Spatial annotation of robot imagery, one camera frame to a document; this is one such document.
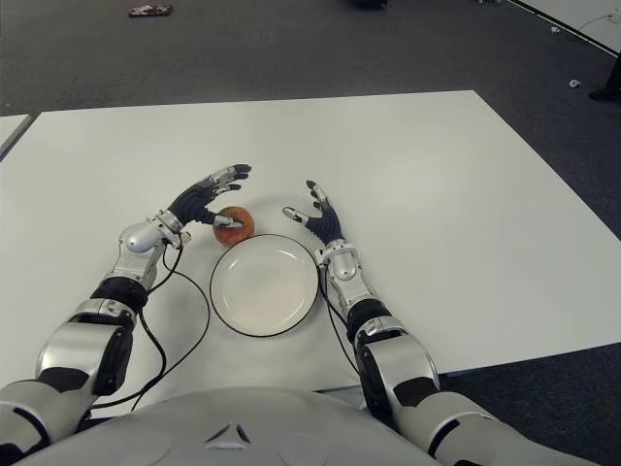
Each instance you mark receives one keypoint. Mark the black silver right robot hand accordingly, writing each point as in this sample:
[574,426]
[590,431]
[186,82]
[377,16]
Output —
[327,223]

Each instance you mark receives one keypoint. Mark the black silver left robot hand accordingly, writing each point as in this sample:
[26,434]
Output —
[194,204]

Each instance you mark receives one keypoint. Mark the red apple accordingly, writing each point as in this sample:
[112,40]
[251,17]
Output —
[238,233]

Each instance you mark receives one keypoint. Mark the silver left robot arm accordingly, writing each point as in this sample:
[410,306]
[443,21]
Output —
[136,242]

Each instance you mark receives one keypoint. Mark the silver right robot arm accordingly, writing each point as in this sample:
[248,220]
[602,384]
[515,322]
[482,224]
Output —
[342,267]

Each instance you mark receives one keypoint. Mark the white plate with black rim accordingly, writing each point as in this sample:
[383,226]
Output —
[264,286]

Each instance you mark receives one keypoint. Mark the white neighbouring table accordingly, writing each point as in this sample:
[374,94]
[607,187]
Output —
[582,14]
[12,128]

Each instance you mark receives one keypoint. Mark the red black object on floor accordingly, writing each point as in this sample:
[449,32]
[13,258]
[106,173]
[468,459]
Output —
[150,9]

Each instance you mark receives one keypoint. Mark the grey robot torso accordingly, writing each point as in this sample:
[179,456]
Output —
[242,422]

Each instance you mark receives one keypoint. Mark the dark shoe on floor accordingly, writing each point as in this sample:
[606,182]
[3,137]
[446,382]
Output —
[609,89]

